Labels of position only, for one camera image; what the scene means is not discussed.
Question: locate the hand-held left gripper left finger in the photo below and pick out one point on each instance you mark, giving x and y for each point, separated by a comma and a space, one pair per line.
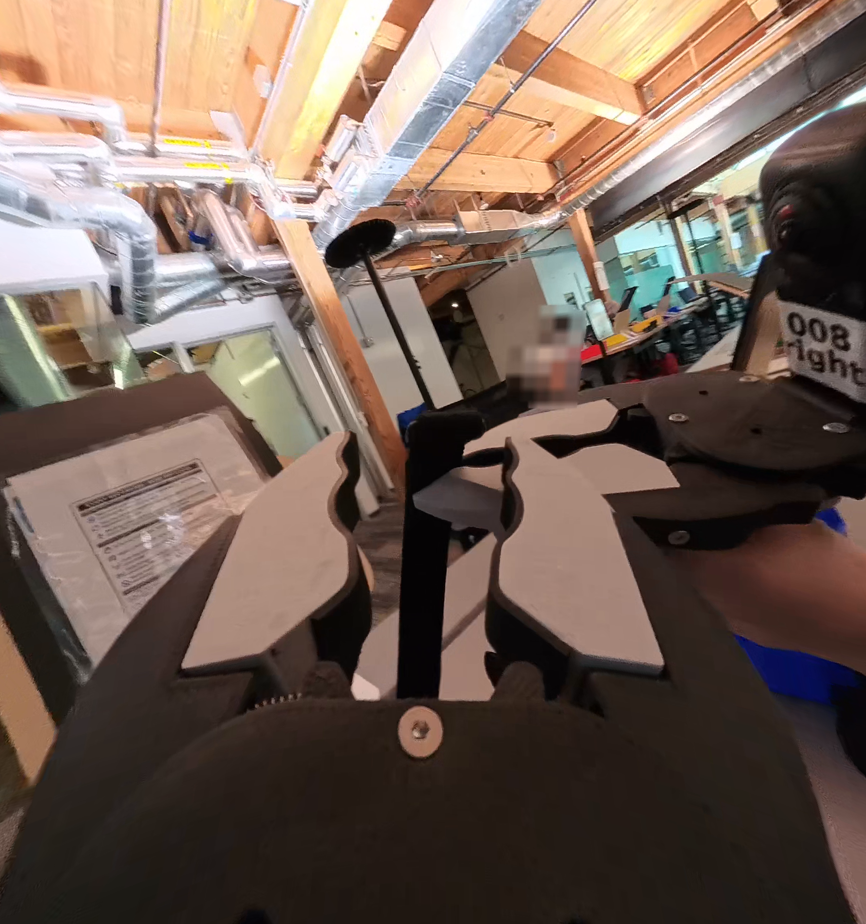
274, 563

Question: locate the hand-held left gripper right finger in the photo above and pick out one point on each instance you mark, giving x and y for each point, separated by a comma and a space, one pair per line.
570, 570

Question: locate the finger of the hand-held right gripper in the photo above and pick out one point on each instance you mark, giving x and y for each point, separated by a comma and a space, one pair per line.
563, 422
469, 498

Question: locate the blue plastic bin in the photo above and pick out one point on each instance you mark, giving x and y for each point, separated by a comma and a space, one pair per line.
801, 671

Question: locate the person's right forearm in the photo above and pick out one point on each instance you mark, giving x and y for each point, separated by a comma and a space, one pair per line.
801, 599

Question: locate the framed instruction sheet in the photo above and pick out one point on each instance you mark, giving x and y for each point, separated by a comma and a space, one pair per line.
115, 520

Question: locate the black floor lamp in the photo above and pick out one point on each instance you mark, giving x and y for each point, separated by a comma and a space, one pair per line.
360, 242

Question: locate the silver round pipe ducts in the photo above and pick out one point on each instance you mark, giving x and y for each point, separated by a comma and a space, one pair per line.
137, 245

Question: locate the foil wrapped rectangular duct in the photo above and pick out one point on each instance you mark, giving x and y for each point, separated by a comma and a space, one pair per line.
418, 94

